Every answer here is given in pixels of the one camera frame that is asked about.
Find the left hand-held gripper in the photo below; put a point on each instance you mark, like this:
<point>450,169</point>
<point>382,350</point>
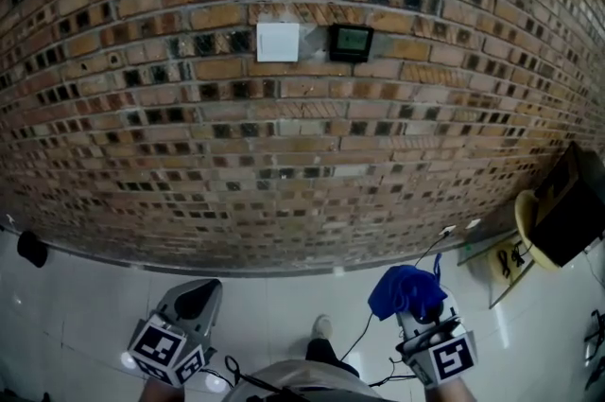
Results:
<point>156,345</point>

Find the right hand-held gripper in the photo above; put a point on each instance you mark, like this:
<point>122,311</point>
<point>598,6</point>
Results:
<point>449,357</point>

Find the blue cleaning cloth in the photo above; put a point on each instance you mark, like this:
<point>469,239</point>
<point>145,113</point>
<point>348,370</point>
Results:
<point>402,289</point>

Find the black wall thermostat display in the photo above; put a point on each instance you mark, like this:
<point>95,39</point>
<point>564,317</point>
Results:
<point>350,41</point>

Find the person's left forearm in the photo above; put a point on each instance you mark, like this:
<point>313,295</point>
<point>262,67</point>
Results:
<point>160,393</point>

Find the person's right forearm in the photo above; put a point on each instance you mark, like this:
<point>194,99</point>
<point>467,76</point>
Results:
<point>449,393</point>

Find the small pale side table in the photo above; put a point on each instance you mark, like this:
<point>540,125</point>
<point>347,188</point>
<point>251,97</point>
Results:
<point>487,270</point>

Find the person's light shoe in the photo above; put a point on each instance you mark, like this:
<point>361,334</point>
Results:
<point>323,326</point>

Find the person's right leg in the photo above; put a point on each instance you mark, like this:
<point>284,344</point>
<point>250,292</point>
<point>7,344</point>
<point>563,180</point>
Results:
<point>326,355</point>

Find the person's light shirt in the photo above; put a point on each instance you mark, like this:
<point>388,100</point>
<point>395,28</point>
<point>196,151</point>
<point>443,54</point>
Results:
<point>302,379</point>

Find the yellow round chair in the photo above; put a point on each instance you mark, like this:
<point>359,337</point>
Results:
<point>524,215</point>

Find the black waste bin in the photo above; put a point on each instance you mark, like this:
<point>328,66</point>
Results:
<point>32,249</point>

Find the black office chair base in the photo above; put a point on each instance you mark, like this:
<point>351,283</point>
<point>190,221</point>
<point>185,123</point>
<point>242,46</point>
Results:
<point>596,334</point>

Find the white wall socket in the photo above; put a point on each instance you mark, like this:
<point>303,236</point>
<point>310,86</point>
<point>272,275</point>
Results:
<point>447,230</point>
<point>473,223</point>

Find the white wall switch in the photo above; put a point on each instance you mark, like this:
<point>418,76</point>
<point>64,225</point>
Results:
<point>278,41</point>

